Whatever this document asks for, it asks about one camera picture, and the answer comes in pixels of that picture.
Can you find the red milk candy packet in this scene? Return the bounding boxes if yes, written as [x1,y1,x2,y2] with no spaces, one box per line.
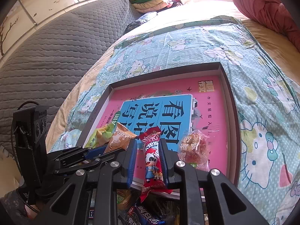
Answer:
[139,127,172,203]

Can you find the clear bag red snacks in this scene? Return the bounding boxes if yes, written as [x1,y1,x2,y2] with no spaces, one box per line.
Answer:
[177,128,220,172]

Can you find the orange triangular snack packet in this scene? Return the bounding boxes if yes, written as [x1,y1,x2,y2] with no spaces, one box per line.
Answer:
[104,122,137,153]

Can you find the green snack packet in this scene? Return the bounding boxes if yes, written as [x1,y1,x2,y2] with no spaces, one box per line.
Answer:
[84,122,116,148]

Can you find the blue Oreo-style cookie packet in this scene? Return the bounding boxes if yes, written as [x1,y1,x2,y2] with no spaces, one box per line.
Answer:
[124,205,165,225]

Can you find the yellow long snack packet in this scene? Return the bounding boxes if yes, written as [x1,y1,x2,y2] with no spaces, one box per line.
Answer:
[116,189,133,210]

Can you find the grey quilted headboard cover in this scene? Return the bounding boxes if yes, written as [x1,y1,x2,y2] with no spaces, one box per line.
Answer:
[1,0,140,155]

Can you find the shallow dark cardboard box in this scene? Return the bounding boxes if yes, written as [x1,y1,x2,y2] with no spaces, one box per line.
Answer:
[77,62,240,184]

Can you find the pink Chinese workbook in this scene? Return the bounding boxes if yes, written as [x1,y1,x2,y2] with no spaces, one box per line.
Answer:
[96,76,227,173]

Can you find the Hello Kitty teal sheet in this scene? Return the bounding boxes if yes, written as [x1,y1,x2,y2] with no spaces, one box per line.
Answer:
[46,16,299,224]

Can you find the beige bed sheet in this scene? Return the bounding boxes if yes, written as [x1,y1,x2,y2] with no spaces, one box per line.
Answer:
[46,0,299,151]

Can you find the stack of folded clothes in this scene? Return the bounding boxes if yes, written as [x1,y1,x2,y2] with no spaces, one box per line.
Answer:
[129,0,183,14]

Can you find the red quilted blanket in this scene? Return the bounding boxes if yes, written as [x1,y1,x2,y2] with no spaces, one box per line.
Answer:
[232,0,299,49]

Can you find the blossom wall painting panels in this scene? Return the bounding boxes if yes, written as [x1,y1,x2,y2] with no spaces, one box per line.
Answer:
[1,0,88,56]

